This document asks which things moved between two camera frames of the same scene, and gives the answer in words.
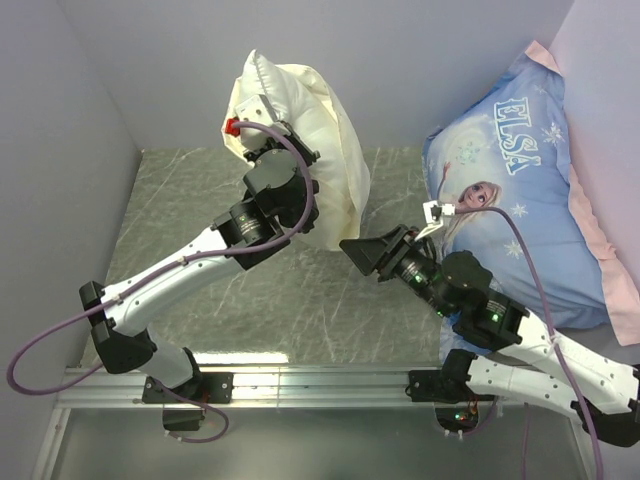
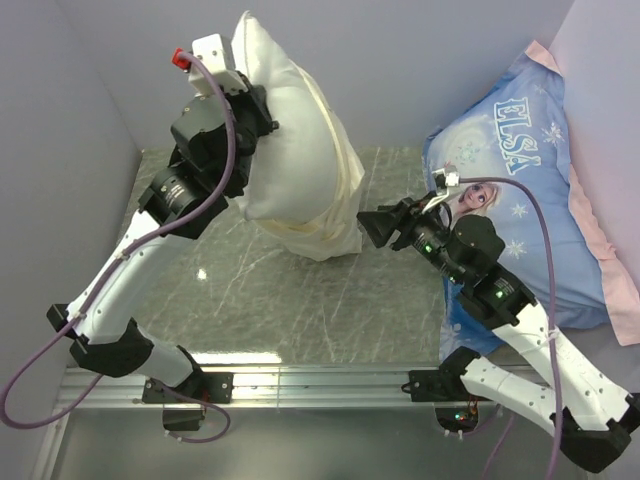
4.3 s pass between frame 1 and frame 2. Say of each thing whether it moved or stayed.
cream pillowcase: moved
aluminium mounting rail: stayed
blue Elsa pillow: stayed
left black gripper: moved
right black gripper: moved
